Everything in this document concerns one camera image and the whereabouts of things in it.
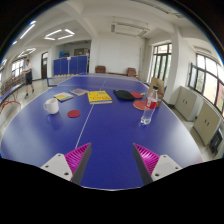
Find folded blue table tennis tables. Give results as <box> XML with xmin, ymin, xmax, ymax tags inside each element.
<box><xmin>53</xmin><ymin>55</ymin><xmax>89</xmax><ymax>77</ymax></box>

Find blue and yellow booklet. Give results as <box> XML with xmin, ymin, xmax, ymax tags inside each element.
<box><xmin>53</xmin><ymin>91</ymin><xmax>75</xmax><ymax>103</ymax></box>

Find clear red-labelled water bottle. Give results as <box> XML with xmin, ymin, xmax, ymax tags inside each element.
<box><xmin>140</xmin><ymin>85</ymin><xmax>159</xmax><ymax>126</ymax></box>

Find brown armchair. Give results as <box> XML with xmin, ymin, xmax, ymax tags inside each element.
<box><xmin>126</xmin><ymin>67</ymin><xmax>138</xmax><ymax>78</ymax></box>
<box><xmin>94</xmin><ymin>65</ymin><xmax>107</xmax><ymax>74</ymax></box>

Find brown cardboard box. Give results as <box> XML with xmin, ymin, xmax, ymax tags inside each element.
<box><xmin>147</xmin><ymin>76</ymin><xmax>166</xmax><ymax>108</ymax></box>

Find black bin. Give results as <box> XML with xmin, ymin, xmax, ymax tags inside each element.
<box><xmin>209</xmin><ymin>128</ymin><xmax>224</xmax><ymax>156</ymax></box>

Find grey purple booklet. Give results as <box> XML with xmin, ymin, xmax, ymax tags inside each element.
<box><xmin>68</xmin><ymin>87</ymin><xmax>90</xmax><ymax>97</ymax></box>

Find beige cabinet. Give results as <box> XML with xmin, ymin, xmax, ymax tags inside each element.
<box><xmin>174</xmin><ymin>85</ymin><xmax>200</xmax><ymax>122</ymax></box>
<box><xmin>193</xmin><ymin>101</ymin><xmax>222</xmax><ymax>146</ymax></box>

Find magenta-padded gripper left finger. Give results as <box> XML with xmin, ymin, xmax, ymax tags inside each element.
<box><xmin>40</xmin><ymin>142</ymin><xmax>93</xmax><ymax>186</ymax></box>

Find yellow book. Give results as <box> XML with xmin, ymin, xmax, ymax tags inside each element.
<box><xmin>87</xmin><ymin>90</ymin><xmax>114</xmax><ymax>106</ymax></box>

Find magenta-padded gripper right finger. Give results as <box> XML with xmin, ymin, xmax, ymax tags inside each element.
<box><xmin>132</xmin><ymin>142</ymin><xmax>184</xmax><ymax>186</ymax></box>

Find group of ceiling lights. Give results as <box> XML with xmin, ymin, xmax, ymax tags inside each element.
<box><xmin>0</xmin><ymin>20</ymin><xmax>76</xmax><ymax>68</ymax></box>

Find black paddle case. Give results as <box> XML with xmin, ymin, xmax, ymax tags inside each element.
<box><xmin>112</xmin><ymin>89</ymin><xmax>136</xmax><ymax>102</ymax></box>

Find person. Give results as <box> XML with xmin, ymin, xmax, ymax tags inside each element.
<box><xmin>22</xmin><ymin>58</ymin><xmax>36</xmax><ymax>100</ymax></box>

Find white mug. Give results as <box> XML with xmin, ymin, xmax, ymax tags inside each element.
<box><xmin>42</xmin><ymin>97</ymin><xmax>60</xmax><ymax>115</ymax></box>

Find ceiling air conditioner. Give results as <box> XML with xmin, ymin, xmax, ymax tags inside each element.
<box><xmin>110</xmin><ymin>21</ymin><xmax>150</xmax><ymax>38</ymax></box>

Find red-legged blue table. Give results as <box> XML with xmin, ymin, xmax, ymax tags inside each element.
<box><xmin>0</xmin><ymin>83</ymin><xmax>25</xmax><ymax>114</ymax></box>

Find flat round red coaster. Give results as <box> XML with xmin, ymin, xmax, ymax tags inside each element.
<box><xmin>67</xmin><ymin>109</ymin><xmax>82</xmax><ymax>119</ymax></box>

